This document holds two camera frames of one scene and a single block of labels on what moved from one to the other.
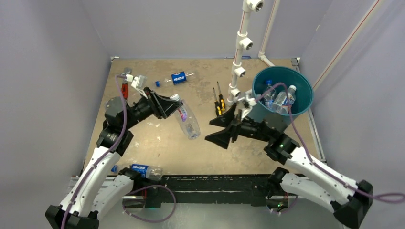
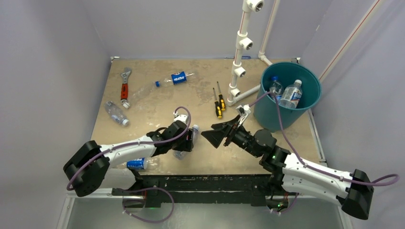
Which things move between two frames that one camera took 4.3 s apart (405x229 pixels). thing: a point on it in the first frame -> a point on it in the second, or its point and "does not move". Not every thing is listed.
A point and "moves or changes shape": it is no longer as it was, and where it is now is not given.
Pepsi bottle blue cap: (269, 97) -> (276, 89)
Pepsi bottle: (151, 172) -> (148, 163)
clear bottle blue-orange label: (281, 105) moves or changes shape
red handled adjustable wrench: (124, 88) does not move
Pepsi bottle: (176, 78) does not move
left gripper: (157, 103) -> (186, 144)
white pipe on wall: (261, 54) does not move
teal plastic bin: (266, 78) moves or changes shape
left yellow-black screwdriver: (218, 110) does not move
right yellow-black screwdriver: (222, 102) does not move
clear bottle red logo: (187, 119) -> (180, 155)
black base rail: (155, 188) does not move
